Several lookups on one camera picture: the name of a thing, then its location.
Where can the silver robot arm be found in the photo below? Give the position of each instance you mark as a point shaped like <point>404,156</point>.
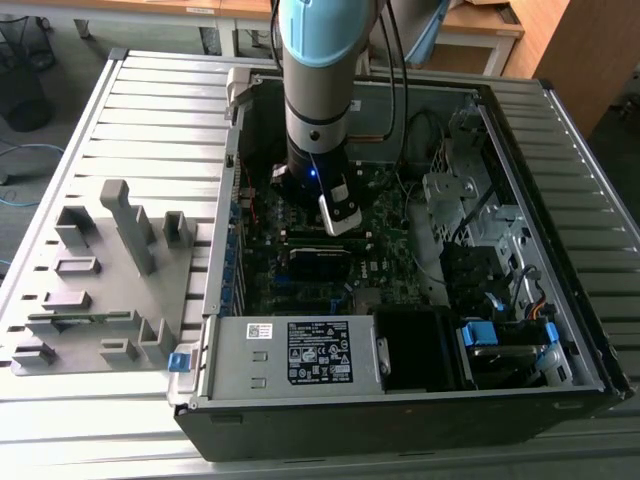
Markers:
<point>320,90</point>

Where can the green RAM stick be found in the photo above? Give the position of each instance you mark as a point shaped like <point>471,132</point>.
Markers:
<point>80,316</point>
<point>305,236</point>

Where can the black expansion card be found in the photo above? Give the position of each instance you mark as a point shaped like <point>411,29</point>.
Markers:
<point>320,267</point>

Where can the green motherboard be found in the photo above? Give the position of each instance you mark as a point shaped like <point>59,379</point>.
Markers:
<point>395,250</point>

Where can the grey case release latch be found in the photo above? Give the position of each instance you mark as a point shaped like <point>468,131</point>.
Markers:
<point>237,85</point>

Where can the chipset heat sink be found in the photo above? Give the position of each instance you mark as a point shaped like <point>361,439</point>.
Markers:
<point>369,300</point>

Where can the silver drive cage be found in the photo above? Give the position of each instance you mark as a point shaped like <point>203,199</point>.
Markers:
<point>442,197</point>

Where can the grey power supply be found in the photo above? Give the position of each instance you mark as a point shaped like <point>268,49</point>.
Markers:
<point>230,360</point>

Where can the grey parts rack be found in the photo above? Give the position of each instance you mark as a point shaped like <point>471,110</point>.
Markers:
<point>115,290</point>

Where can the blue case latch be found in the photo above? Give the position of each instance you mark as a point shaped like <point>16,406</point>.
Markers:
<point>180,363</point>

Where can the hard disk in blue carrier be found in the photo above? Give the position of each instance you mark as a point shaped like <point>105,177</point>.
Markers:
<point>482,334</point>

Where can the black PC case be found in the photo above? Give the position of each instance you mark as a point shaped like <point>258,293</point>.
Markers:
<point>350,430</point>

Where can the wooden cabinet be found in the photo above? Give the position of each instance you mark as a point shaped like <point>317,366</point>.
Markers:
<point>590,60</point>

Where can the black wrist camera block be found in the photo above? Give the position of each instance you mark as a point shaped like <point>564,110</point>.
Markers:
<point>280,175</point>

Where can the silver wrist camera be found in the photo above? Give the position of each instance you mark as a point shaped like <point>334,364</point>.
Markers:
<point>342,215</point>

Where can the black drive bay bracket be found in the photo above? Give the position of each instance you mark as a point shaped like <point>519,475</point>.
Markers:
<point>470,270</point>

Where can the wooden desk white frame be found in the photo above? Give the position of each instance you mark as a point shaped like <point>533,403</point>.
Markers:
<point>490,31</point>
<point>125,4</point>

